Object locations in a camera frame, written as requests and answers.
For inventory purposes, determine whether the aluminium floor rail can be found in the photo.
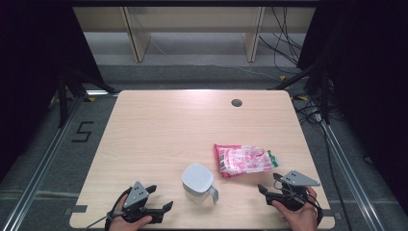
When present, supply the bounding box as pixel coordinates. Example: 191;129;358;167
0;95;85;231
320;121;408;231

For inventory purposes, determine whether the pink and white plastic bag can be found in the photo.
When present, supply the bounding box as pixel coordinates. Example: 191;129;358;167
213;143;281;179

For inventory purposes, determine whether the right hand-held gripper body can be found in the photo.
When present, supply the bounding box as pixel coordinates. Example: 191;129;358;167
266;169;321;212

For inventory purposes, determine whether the bundle of black cables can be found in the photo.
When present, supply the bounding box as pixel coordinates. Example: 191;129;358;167
258;6;304;75

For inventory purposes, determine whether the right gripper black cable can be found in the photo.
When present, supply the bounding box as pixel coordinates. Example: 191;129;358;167
304;192;324;225

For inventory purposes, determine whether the person's left hand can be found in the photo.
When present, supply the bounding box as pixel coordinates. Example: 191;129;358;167
109;202;154;231

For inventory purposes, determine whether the black metal stand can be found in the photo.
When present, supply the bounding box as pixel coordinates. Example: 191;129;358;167
57;67;117;129
268;61;332;125

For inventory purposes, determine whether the clear jar with white lid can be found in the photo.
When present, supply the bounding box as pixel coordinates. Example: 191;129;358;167
181;163;220;205

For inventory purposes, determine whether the person's right hand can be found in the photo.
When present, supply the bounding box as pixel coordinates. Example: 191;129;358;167
271;186;319;231

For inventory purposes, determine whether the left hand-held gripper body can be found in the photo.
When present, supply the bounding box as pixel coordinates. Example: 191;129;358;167
121;181;165;224

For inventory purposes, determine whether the wooden shelf unit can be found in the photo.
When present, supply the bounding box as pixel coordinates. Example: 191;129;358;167
72;6;317;64

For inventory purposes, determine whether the black curtain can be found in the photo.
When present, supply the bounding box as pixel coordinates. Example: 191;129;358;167
297;0;408;206
0;0;104;181

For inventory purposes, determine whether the tangle of cables with plug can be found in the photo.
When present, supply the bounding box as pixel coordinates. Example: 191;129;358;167
293;95;324;125

